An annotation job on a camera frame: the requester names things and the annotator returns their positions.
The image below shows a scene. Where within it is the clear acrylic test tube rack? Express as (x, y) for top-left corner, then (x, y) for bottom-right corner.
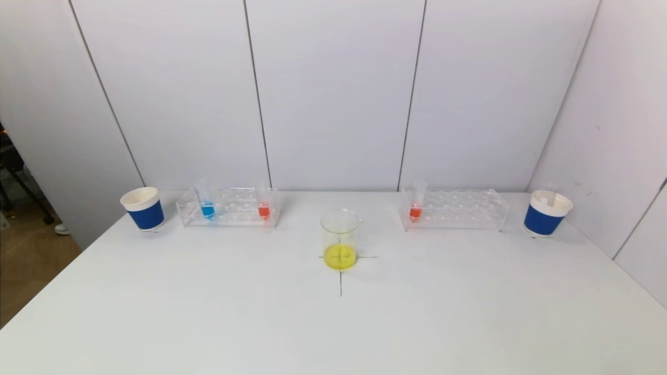
(176, 186), (280, 228)
(399, 187), (511, 231)

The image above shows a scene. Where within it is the clear glass beaker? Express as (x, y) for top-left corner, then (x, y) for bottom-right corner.
(320, 209), (364, 271)

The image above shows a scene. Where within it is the test tube with blue pigment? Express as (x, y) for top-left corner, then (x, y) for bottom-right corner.
(195, 180), (216, 220)

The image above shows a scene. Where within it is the test tube with red pigment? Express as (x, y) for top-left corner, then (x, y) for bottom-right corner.
(257, 182), (271, 220)
(409, 180), (429, 221)

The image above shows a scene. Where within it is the blue and white paper cup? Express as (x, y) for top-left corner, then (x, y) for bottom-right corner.
(523, 189), (574, 239)
(120, 186), (165, 232)

